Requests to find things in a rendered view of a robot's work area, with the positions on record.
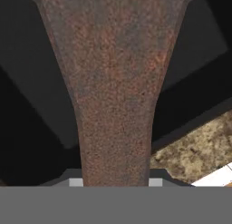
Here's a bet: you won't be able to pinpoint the black hob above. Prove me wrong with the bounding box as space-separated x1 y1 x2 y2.
0 0 232 187

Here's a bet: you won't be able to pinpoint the rusty brown pan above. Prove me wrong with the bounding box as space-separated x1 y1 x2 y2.
20 0 204 188

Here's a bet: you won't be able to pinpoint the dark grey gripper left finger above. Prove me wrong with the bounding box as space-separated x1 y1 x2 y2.
41 168 84 188

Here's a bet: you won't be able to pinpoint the white cabinet front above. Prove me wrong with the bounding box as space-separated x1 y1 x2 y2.
191 161 232 188

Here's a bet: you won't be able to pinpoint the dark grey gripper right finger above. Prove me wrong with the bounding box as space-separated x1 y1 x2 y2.
148 168 194 188

